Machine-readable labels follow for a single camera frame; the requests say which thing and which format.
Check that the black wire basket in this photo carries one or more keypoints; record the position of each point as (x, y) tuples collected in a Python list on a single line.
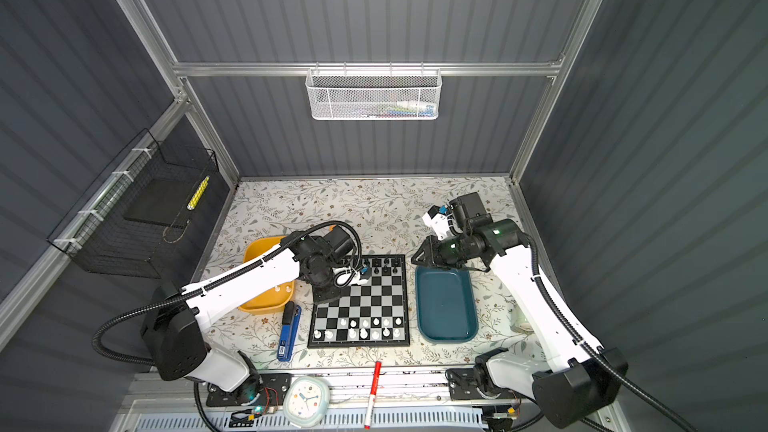
[(134, 222)]

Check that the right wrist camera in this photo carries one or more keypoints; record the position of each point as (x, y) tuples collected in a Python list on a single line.
[(461, 215)]

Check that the black white chessboard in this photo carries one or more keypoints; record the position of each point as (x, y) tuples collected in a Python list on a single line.
[(374, 314)]

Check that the blue stapler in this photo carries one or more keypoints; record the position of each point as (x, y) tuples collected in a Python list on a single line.
[(289, 331)]

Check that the yellow plastic tray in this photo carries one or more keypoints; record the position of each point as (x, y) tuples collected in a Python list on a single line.
[(275, 299)]

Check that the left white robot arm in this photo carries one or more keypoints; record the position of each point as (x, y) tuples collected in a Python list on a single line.
[(174, 328)]

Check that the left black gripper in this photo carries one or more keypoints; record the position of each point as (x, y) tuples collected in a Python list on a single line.
[(324, 296)]

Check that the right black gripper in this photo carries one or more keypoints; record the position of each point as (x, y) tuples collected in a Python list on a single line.
[(431, 253)]

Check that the white wire basket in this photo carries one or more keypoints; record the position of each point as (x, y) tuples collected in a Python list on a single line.
[(390, 95)]

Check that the teal plastic tray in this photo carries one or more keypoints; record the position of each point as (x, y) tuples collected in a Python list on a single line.
[(446, 310)]

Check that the small white clock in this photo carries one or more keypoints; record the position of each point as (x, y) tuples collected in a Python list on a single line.
[(306, 402)]

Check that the pale green cup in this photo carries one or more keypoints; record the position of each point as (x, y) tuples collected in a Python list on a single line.
[(520, 322)]

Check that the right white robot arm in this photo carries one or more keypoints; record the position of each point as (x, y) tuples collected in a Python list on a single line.
[(580, 376)]

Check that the red white marker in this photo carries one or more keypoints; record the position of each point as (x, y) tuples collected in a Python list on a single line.
[(368, 418)]

